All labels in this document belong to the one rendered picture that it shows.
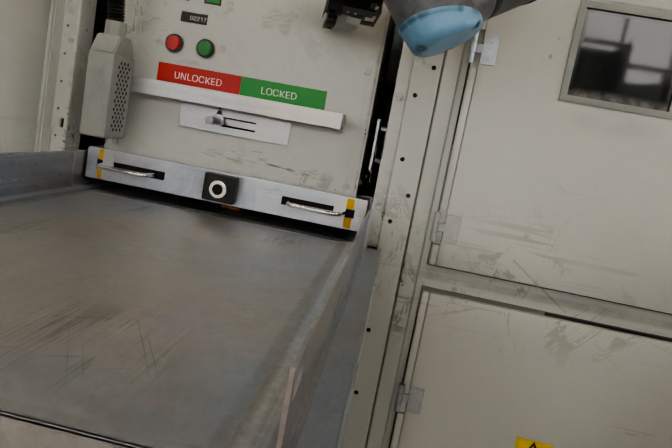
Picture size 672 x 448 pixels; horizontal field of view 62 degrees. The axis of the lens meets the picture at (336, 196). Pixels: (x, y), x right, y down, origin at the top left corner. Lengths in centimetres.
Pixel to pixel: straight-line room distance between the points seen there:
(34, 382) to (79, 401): 4
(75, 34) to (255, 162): 40
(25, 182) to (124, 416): 69
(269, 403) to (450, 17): 45
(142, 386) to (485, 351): 70
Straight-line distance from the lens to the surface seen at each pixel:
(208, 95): 103
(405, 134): 97
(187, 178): 108
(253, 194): 104
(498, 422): 109
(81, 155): 116
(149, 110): 112
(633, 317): 109
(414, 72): 98
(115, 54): 104
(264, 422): 40
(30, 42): 116
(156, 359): 47
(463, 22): 68
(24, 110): 116
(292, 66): 104
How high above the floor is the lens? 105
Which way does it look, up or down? 7 degrees down
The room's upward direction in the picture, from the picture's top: 10 degrees clockwise
